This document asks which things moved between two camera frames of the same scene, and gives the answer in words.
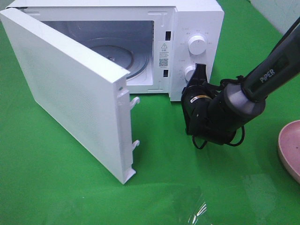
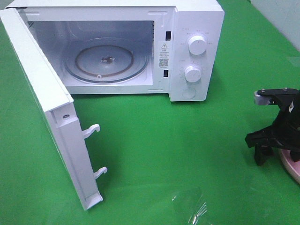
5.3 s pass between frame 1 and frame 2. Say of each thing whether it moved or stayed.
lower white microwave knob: stayed
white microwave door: moved
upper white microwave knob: stayed
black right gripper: moved
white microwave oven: stayed
